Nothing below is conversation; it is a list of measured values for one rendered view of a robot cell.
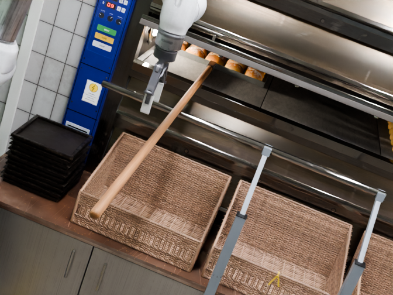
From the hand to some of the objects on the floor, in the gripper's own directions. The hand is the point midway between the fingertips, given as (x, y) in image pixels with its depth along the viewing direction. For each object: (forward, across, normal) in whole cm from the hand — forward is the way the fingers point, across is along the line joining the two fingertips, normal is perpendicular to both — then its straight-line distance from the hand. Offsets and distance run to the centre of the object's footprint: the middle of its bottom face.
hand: (150, 103), depth 240 cm
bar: (+134, -32, +32) cm, 141 cm away
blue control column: (+134, -176, -41) cm, 225 cm away
